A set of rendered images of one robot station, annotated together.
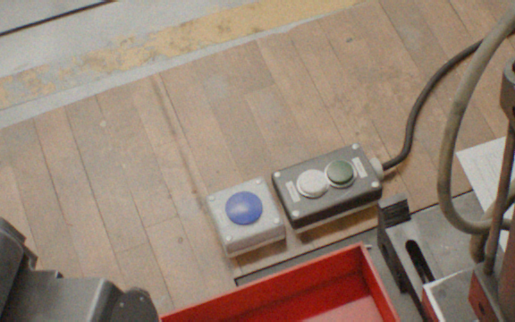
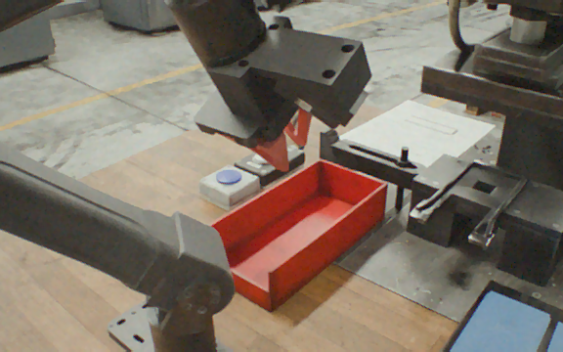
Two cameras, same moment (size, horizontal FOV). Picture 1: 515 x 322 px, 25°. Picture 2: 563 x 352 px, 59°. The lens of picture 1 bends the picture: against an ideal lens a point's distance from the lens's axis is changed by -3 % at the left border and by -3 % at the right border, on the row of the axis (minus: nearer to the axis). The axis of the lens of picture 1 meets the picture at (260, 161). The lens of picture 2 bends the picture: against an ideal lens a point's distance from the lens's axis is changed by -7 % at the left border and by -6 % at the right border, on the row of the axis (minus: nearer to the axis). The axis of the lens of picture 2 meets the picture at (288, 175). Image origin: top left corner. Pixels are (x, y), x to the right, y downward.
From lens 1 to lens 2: 0.81 m
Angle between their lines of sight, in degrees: 38
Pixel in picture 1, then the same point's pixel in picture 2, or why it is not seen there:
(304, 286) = (293, 201)
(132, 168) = (135, 194)
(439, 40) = not seen: hidden behind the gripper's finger
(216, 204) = (209, 181)
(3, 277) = not seen: outside the picture
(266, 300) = (275, 213)
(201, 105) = (164, 161)
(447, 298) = (442, 65)
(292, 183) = (250, 162)
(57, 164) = not seen: hidden behind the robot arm
